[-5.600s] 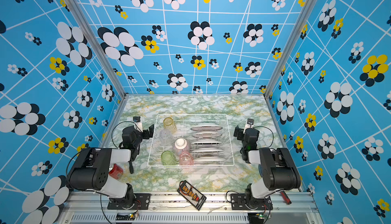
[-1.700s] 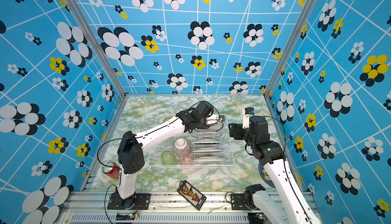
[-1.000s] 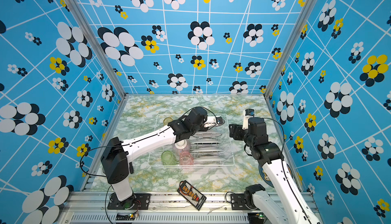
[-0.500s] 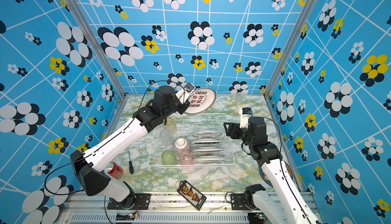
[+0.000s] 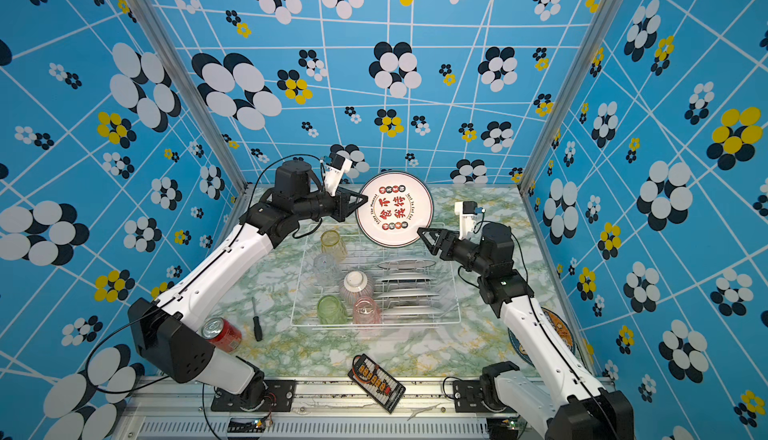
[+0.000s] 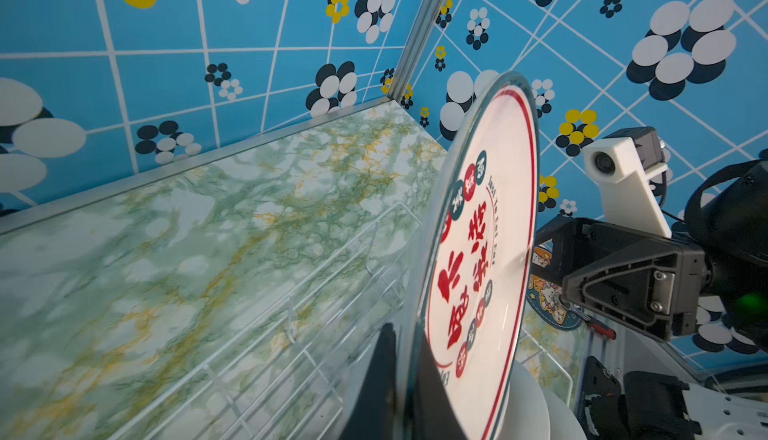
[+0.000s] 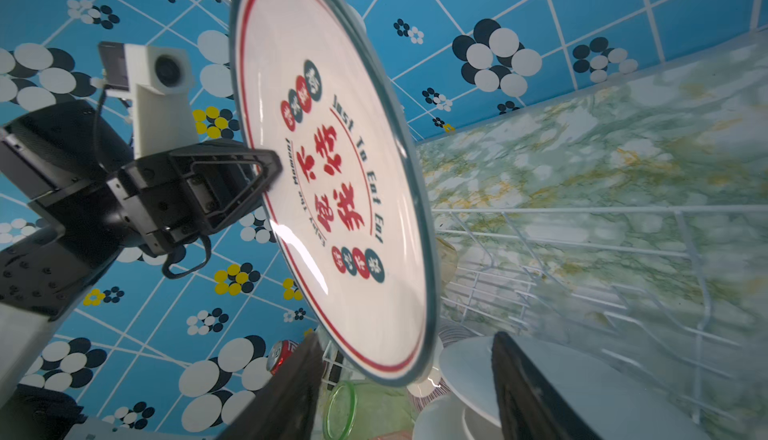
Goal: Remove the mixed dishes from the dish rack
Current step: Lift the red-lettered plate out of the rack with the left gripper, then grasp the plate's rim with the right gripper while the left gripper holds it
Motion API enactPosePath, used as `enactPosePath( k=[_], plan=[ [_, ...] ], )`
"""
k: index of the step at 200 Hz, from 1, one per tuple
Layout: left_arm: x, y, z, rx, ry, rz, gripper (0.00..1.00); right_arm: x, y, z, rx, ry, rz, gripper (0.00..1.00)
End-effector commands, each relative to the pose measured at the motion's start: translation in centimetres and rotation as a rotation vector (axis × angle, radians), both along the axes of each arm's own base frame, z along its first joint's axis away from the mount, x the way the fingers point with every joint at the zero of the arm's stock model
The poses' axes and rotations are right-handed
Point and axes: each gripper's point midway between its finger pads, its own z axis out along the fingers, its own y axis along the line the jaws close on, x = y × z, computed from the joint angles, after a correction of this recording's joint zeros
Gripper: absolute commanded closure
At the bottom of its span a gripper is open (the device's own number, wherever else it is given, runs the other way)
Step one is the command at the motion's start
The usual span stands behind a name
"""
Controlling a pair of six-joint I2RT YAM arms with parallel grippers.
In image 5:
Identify green glass cup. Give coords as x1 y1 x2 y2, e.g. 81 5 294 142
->
317 295 349 325

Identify white plate red characters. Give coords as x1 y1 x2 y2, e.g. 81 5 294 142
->
355 171 434 248

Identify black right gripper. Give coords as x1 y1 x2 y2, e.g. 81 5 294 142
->
420 228 493 282

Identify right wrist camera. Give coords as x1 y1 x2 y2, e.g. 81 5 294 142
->
454 201 485 240

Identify black connector box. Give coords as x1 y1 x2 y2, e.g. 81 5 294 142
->
348 354 406 414

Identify aluminium corner post left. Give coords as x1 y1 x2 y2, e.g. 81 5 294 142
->
128 0 248 193

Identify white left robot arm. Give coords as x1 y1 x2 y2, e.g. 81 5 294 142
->
128 157 367 410

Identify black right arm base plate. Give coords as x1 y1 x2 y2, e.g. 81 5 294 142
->
448 379 492 414

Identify round cartoon coaster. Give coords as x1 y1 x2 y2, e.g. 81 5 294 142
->
508 308 576 366

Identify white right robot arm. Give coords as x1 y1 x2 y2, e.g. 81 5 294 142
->
418 222 635 439

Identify aluminium corner post right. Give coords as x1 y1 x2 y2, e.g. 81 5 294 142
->
519 0 624 193

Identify yellow glass cup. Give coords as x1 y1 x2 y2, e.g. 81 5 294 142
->
320 230 348 263

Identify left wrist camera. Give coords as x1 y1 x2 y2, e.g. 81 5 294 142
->
323 156 352 197

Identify aluminium corner post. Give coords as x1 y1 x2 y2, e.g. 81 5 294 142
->
519 0 624 193
128 0 248 193

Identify black screwdriver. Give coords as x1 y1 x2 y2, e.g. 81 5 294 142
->
251 297 263 342

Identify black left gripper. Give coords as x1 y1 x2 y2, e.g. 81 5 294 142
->
294 185 368 223

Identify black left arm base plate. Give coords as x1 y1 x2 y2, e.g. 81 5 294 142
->
210 379 298 413

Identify red soda can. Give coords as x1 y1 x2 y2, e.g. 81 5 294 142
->
200 317 243 353

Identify striped ceramic bowl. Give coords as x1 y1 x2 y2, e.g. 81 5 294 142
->
340 270 374 306

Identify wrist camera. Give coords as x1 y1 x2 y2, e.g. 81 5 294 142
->
323 156 352 197
454 201 485 240

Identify pink glass cup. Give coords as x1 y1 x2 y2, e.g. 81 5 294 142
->
352 297 382 325

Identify white wire dish rack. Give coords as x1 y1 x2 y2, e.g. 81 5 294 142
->
291 226 462 329

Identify aluminium front rail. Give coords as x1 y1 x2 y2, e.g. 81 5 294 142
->
113 377 539 439

